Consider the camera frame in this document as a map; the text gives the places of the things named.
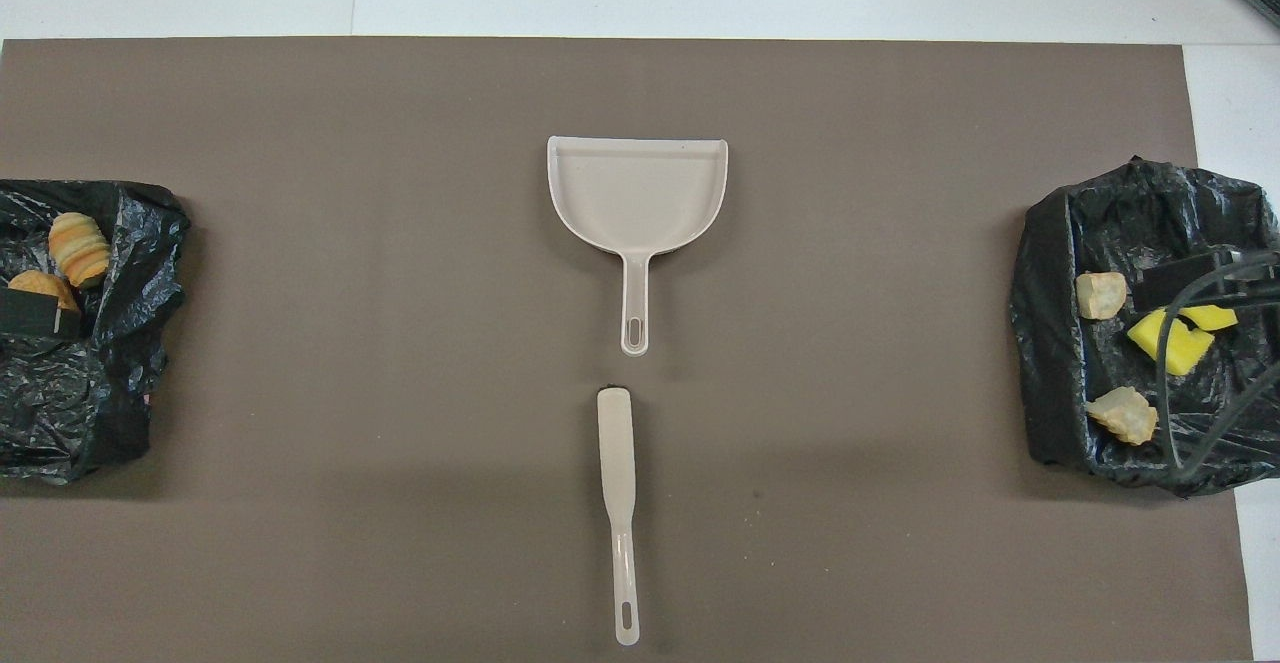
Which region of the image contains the beige hand brush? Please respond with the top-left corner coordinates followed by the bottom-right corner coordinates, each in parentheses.
top-left (598, 386), bottom-right (641, 647)

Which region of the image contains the green and yellow sponge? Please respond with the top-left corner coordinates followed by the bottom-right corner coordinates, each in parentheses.
top-left (1127, 305), bottom-right (1216, 377)

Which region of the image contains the beige torn sponge chunk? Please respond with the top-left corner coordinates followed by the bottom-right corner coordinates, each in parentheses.
top-left (1086, 386), bottom-right (1159, 446)
top-left (48, 211), bottom-right (112, 289)

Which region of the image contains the brown cork-like sponge chunk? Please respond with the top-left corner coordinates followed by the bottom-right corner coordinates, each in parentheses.
top-left (8, 270), bottom-right (81, 314)

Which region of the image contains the brown table mat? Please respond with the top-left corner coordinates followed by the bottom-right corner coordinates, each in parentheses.
top-left (0, 37), bottom-right (1256, 663)

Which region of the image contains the yellow sponge piece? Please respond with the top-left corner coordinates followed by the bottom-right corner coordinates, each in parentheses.
top-left (1180, 303), bottom-right (1239, 332)

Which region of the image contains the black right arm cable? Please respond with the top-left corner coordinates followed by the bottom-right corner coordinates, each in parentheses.
top-left (1155, 248), bottom-right (1280, 489)

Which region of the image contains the beige plastic dustpan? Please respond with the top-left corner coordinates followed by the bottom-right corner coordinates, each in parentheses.
top-left (546, 136), bottom-right (729, 357)

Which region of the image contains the black bag lined bin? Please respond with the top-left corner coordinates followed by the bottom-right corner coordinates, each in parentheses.
top-left (0, 178), bottom-right (191, 486)
top-left (1008, 156), bottom-right (1280, 498)

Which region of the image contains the orange white sponge chunk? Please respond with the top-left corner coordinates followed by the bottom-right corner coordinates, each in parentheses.
top-left (1075, 271), bottom-right (1128, 321)

